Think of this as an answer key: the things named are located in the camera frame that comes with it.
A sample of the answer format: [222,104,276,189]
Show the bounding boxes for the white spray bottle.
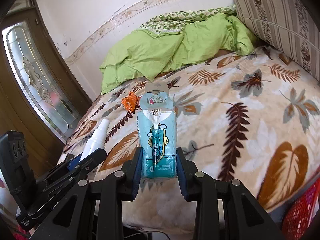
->
[80,119,110,161]

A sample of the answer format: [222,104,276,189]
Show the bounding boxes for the teal pen blister pack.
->
[137,82,177,182]

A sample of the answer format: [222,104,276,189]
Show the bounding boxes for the red plastic basket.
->
[281,178,319,239]

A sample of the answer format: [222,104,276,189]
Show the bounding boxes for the wooden glass door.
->
[1,0,92,177]

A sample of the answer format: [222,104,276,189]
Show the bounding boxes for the crumpled orange wrapper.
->
[121,92,139,113]

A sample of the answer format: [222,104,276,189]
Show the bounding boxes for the leaf pattern fleece blanket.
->
[58,47,319,233]

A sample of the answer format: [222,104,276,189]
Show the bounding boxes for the green quilt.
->
[100,5,258,94]

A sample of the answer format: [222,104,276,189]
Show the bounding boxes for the striped beige pillow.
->
[234,0,319,79]

